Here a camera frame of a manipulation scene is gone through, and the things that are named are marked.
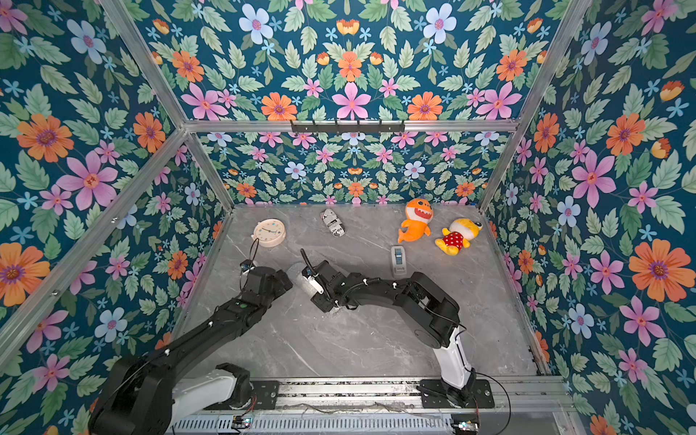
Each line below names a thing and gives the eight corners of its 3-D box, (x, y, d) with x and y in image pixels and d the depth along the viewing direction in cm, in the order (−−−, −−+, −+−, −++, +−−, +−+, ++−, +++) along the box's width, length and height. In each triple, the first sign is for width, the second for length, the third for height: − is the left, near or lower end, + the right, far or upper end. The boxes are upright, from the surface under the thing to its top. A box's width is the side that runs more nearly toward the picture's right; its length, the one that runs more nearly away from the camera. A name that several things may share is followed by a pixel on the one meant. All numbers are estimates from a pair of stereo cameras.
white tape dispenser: (391, 278, 99) (392, 272, 95) (390, 251, 106) (390, 245, 103) (407, 278, 99) (408, 272, 95) (404, 251, 106) (405, 245, 103)
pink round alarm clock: (251, 247, 108) (248, 243, 105) (260, 222, 116) (257, 217, 114) (282, 247, 108) (280, 243, 105) (289, 222, 116) (287, 217, 114)
